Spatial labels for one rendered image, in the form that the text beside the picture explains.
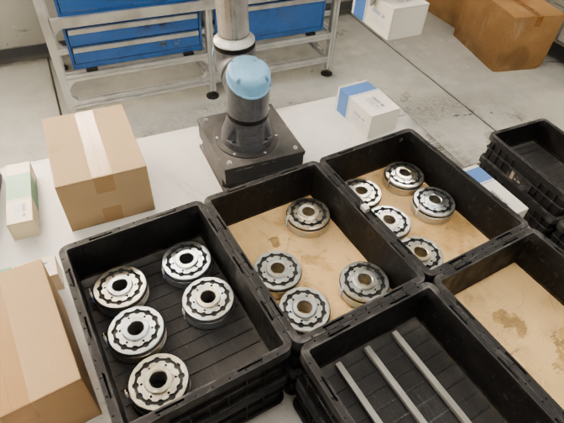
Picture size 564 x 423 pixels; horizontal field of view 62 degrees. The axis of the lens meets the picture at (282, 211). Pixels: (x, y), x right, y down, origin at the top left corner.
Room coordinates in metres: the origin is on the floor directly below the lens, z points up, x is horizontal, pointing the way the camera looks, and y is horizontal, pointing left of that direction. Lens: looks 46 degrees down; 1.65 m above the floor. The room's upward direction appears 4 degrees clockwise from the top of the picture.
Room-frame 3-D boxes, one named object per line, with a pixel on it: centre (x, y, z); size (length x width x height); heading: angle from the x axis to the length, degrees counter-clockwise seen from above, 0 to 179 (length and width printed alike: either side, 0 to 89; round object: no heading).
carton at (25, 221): (0.86, 0.70, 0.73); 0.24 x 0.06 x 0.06; 25
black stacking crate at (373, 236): (0.63, -0.06, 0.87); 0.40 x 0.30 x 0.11; 33
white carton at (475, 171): (0.97, -0.56, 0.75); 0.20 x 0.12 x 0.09; 30
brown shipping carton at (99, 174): (0.97, 0.52, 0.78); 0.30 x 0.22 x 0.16; 28
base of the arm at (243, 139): (1.11, 0.12, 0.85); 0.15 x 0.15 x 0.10
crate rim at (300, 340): (0.63, -0.06, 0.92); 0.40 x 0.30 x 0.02; 33
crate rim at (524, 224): (0.79, -0.31, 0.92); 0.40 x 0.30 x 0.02; 33
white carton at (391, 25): (1.40, -0.27, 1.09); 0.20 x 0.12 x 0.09; 28
